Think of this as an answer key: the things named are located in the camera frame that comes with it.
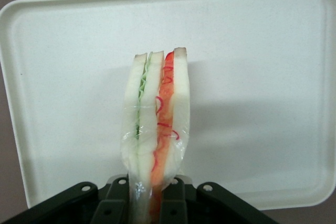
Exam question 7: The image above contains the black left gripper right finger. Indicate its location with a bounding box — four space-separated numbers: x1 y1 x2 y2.
159 176 284 224

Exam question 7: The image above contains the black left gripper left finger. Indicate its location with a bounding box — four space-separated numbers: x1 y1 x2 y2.
0 176 131 224

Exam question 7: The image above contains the triangle sandwich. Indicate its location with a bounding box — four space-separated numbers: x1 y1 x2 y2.
120 46 191 224

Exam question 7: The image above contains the cream plastic tray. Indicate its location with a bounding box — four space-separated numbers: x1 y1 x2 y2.
0 0 336 210

